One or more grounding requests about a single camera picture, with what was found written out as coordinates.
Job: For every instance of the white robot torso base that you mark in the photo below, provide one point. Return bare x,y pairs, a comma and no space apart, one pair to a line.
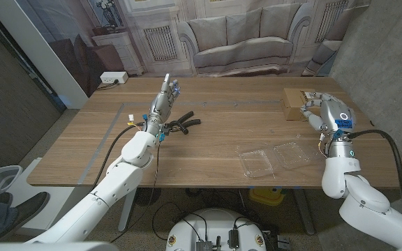
215,223

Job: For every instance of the yellow object under table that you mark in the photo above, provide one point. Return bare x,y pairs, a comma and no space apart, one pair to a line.
267,196

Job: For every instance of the printed living room backdrop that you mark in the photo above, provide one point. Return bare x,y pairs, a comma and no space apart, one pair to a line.
243,35

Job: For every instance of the white robot shoulder cover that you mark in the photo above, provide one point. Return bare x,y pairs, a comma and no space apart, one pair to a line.
47,247

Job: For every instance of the white table leg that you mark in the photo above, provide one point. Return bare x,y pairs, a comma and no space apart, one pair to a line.
127,209
305,212

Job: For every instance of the black round floor disc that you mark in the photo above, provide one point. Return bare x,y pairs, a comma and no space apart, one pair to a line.
147,196

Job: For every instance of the black grip trainer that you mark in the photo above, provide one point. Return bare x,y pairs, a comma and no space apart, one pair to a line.
188,122

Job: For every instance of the brown cardboard box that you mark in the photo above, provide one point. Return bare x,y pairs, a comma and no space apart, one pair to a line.
291,104

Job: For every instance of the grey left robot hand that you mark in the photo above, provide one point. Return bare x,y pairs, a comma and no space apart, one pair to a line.
161,104

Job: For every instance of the black adapter on torso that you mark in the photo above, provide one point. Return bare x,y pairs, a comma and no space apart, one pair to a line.
233,238

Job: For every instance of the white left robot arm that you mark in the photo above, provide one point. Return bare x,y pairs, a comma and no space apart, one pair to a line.
120,179

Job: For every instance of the white floor platform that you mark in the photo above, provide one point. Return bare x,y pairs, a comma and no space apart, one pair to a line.
31,166

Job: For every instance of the person leg in jeans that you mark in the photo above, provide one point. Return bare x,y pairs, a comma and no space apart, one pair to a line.
19,212

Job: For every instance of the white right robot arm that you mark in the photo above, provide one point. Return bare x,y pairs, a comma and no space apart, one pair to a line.
368,209

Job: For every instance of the white power strip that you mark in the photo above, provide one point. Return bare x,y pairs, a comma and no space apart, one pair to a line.
113,77

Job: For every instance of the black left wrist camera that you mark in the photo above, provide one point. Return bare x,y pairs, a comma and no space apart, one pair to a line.
165,129

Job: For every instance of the clear plastic clamshell container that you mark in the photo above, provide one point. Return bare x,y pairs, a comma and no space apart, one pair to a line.
257,164

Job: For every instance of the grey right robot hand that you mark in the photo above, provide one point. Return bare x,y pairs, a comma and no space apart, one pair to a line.
337,115

